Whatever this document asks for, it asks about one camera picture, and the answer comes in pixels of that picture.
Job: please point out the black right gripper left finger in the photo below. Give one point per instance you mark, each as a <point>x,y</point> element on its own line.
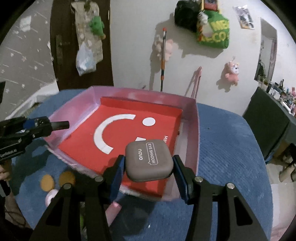
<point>61,219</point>

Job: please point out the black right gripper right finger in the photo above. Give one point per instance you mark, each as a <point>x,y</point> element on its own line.
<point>236,220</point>

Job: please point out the orange makeup sponge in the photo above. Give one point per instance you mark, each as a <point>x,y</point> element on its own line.
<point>47,183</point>
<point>67,177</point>

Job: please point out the grey eye shadow case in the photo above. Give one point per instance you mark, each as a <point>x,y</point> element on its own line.
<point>148,160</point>

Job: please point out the pink round compact device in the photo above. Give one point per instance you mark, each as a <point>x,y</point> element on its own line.
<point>51,194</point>

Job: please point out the black lipstick tube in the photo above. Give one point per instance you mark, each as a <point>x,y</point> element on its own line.
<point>60,125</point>

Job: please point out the pink nail polish bottle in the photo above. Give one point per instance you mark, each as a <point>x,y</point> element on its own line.
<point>112,211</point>

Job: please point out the person's left hand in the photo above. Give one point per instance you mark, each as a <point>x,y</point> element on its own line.
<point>6,170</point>

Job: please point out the pink cardboard tray box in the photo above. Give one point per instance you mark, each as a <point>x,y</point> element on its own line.
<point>82,106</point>

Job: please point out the blue textured table cloth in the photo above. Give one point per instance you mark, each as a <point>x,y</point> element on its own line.
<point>228,153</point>

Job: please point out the red box lid insert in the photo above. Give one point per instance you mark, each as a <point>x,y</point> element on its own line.
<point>98,141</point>

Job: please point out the clear plastic bag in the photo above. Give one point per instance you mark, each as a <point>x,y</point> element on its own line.
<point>85,62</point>

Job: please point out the dark side table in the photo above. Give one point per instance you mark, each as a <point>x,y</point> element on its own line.
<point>269,121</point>

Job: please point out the dark wooden door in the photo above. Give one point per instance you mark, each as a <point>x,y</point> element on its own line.
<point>62,23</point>

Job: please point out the pink hanger rod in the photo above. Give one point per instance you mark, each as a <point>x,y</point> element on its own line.
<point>196,81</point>

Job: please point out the pink plush toy right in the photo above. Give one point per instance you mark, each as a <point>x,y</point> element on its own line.
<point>232,72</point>

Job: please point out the pink plush toy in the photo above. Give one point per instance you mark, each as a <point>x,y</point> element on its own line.
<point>158,46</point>
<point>232,72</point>

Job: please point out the green plush dinosaur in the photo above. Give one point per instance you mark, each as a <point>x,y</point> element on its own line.
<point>97,26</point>

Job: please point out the hanging fabric organizer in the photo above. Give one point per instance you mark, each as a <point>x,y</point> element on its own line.
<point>83,30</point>

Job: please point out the pink plush toy centre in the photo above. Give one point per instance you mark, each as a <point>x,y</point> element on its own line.
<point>158,46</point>

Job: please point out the green tote bag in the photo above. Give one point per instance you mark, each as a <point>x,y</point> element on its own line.
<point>213,29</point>

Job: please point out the black hanging bag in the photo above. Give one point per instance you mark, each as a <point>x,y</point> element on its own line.
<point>188,15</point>

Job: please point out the brass door handle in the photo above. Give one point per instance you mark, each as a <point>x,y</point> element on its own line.
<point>59,50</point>

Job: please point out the orange grey mop handle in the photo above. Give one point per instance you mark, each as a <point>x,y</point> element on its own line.
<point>163,59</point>

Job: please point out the photo poster on wall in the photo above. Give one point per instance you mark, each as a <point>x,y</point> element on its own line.
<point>244,17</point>

